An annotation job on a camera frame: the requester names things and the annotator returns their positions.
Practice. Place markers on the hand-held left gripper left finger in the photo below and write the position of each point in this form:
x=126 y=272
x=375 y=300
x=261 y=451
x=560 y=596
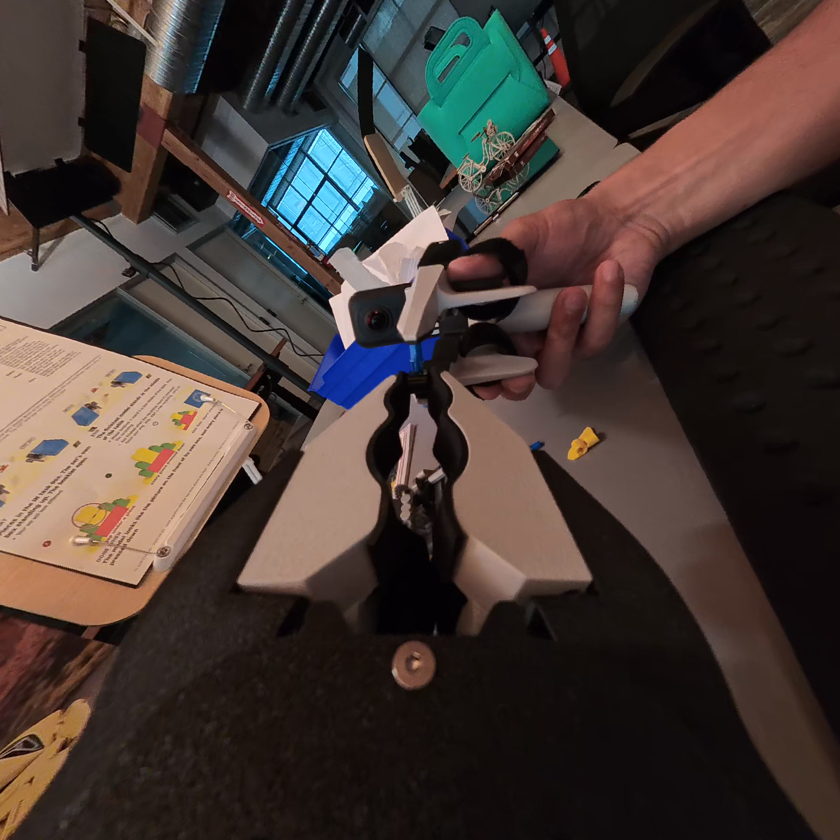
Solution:
x=308 y=525

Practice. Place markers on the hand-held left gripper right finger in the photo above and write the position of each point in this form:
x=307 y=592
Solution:
x=525 y=525

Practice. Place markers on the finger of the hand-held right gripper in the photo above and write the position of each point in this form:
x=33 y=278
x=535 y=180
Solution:
x=423 y=302

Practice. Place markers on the black angled lego beam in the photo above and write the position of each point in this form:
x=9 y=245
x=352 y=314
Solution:
x=417 y=384

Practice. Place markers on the lego car chassis model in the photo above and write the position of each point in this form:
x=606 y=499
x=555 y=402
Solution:
x=417 y=499

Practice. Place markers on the person's right forearm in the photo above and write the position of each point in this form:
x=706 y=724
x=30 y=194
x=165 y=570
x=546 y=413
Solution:
x=722 y=151

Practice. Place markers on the small yellow lego connector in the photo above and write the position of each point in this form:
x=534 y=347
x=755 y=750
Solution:
x=583 y=444

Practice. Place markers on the person's right hand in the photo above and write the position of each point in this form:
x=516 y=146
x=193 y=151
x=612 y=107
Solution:
x=590 y=243

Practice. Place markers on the white paper bags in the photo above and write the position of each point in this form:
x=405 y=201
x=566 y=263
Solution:
x=387 y=256

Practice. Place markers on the blue plastic bin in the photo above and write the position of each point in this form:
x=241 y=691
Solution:
x=354 y=374

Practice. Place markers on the large grid window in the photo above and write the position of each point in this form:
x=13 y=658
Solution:
x=321 y=190

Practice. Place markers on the beige board on stand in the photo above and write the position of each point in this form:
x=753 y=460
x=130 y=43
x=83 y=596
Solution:
x=384 y=157

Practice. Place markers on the miniature white bicycle model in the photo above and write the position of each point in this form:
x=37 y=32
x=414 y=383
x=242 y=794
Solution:
x=485 y=157

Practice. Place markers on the wooden support beam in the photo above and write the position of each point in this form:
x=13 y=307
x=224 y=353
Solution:
x=249 y=203

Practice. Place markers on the black metal pole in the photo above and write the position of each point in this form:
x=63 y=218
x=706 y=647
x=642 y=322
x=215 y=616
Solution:
x=197 y=305

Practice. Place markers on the brown wooden case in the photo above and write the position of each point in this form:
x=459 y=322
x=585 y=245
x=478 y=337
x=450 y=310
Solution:
x=525 y=148

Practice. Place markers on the teal flat board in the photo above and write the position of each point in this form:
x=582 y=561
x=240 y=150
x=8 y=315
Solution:
x=548 y=154

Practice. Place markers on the wooden instruction board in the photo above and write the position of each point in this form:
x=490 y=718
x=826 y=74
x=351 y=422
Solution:
x=98 y=459

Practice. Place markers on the green felt bag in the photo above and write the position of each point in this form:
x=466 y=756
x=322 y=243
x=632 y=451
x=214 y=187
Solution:
x=485 y=85

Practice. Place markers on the black perforated chair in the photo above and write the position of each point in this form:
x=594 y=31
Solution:
x=754 y=426

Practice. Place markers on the orange traffic cone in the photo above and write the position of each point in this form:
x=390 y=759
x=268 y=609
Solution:
x=556 y=59

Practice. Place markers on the black office chair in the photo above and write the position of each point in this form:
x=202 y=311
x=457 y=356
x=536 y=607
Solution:
x=656 y=59

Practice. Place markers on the white ceiling appliance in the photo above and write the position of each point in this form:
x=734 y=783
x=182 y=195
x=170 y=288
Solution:
x=39 y=79

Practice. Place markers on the silver air duct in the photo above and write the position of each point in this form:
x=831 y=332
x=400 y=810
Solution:
x=184 y=39

